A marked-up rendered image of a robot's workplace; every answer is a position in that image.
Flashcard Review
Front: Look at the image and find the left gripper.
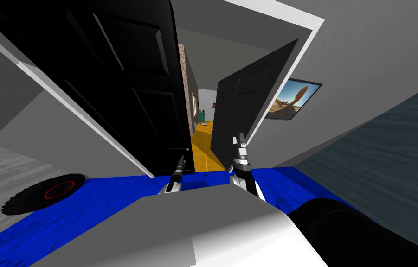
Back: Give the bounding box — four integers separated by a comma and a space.
175, 155, 187, 176

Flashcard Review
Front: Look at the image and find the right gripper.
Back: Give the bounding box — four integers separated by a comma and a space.
232, 132, 250, 164

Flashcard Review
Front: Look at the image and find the small black panelled door leaf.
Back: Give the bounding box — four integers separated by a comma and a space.
210, 38, 299, 174

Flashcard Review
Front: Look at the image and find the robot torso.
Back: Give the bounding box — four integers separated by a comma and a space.
30, 183, 329, 267

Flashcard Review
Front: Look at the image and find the framed desert landscape picture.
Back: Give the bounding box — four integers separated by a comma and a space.
265, 77, 323, 121

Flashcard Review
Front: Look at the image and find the large black panelled door leaf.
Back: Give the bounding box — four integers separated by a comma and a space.
0, 0, 196, 178

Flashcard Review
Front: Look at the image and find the black tyre with red ring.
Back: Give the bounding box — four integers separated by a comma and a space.
0, 173, 88, 217

